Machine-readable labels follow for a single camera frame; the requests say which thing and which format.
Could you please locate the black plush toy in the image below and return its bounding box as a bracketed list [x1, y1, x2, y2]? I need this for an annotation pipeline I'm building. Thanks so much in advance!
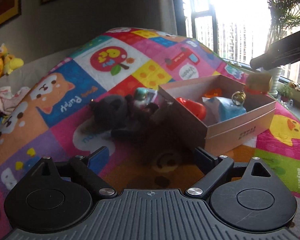
[89, 94, 159, 141]

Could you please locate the red plastic toy figure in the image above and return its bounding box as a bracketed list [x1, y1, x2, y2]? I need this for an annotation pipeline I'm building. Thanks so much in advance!
[176, 98, 206, 120]

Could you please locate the small yellow bell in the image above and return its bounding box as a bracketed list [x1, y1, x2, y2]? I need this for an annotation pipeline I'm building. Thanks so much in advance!
[231, 91, 246, 106]

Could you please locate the tall palm plant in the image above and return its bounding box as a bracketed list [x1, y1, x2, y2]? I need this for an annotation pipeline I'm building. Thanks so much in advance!
[265, 0, 300, 50]

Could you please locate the potted green plant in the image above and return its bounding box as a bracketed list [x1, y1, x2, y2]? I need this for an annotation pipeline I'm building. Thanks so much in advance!
[279, 84, 293, 102]

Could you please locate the pink cardboard box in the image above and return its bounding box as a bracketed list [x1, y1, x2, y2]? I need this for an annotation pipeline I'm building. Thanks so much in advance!
[154, 75, 276, 155]

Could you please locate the blue white tissue pack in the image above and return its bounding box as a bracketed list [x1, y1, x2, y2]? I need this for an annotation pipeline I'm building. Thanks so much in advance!
[202, 96, 247, 124]

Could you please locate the colourful cartoon play mat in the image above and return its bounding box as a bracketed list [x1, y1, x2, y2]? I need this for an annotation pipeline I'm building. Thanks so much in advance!
[0, 28, 300, 239]

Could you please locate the orange toy in box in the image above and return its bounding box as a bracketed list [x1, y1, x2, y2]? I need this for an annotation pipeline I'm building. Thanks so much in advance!
[203, 88, 222, 99]

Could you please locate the teal white small toy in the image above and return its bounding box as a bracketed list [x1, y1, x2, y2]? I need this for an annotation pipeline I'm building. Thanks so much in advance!
[133, 87, 158, 109]

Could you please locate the crumpled pink white cloth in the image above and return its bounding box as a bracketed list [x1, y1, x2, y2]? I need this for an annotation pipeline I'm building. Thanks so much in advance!
[0, 86, 30, 116]

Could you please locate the grey sofa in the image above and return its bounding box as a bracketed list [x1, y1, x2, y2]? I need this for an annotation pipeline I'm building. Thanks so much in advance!
[0, 48, 75, 126]

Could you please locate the yellow green duck plush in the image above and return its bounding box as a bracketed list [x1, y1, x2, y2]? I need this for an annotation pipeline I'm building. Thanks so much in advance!
[0, 43, 24, 75]

